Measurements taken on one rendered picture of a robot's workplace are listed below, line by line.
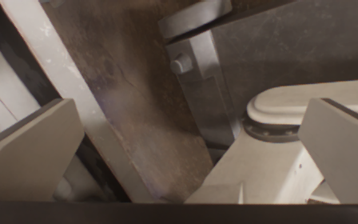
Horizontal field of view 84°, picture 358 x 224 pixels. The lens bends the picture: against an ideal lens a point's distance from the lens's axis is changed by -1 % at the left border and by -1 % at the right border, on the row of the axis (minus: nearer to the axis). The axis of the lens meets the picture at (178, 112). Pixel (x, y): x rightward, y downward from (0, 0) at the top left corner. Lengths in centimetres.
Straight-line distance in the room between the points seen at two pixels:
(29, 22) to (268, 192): 51
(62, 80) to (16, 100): 19
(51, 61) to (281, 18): 47
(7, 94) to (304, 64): 69
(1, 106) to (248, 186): 59
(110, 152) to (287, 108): 43
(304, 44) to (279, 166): 25
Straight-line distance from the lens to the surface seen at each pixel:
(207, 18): 52
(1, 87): 66
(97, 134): 55
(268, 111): 36
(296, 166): 33
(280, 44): 47
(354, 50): 47
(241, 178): 32
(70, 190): 75
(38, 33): 51
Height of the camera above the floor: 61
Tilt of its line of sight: 39 degrees down
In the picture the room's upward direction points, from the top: 135 degrees counter-clockwise
